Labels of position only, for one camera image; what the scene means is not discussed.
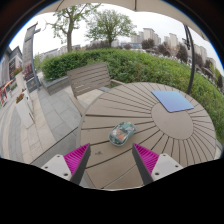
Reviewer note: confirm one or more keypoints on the thin sparse-leaved tree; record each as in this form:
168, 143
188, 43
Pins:
69, 33

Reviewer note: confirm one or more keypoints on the blue square mouse pad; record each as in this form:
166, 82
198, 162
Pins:
171, 101

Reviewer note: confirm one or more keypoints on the beige patio umbrella canopy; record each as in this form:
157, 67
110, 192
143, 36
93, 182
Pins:
100, 2

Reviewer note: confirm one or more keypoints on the tall grey sign pillar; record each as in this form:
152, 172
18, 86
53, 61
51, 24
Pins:
28, 50

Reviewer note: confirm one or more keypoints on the transparent green computer mouse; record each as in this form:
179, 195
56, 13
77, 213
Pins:
121, 133

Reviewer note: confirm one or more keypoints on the round leafy tree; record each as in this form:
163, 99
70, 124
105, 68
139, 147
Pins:
110, 25

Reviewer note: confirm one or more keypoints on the dark grey low building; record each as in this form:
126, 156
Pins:
11, 61

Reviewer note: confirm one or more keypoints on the white planter box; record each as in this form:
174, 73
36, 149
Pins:
19, 80
24, 111

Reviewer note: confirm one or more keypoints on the dark curved umbrella pole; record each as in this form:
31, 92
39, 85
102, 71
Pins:
191, 60

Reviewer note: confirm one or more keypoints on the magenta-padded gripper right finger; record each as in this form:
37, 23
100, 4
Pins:
146, 159

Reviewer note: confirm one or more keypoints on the distant apartment buildings group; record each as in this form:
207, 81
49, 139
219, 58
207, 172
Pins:
148, 34

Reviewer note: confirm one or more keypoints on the grey slatted wooden chair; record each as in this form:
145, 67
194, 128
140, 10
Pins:
88, 78

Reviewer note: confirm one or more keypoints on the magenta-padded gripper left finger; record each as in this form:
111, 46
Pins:
75, 159

